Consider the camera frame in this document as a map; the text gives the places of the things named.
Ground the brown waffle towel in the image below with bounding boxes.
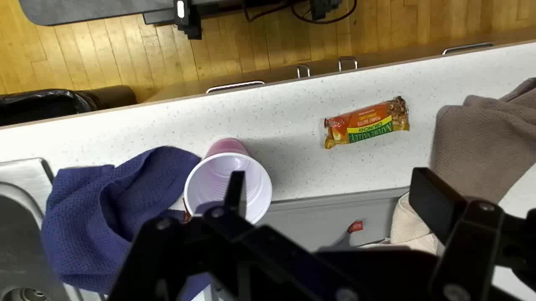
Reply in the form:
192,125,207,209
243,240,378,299
429,77,536,205

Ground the silver drawer handle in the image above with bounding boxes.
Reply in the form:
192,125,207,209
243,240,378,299
440,40,496,56
204,78,268,95

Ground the black floor cable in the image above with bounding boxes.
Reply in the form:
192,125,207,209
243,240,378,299
241,0,360,25

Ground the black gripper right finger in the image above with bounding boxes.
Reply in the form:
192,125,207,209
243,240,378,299
408,165,536,301

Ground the pink plastic cup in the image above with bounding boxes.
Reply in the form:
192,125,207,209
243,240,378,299
182,137,274,225

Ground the orange granola bar wrapper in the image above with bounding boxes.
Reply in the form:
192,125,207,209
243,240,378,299
321,95,412,150

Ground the small red object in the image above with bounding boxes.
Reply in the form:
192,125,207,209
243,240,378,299
345,219,365,235

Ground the grey cart base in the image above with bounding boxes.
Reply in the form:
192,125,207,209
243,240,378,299
18,0,176,28

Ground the blue waffle towel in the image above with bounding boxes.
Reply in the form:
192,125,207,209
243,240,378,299
40,145,202,296

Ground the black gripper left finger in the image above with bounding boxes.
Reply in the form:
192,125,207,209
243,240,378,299
107,170,365,301

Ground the black metal stand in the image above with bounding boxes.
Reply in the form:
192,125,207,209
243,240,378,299
140,0,204,41

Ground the black leather seat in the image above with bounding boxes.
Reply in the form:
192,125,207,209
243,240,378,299
0,88,97,127

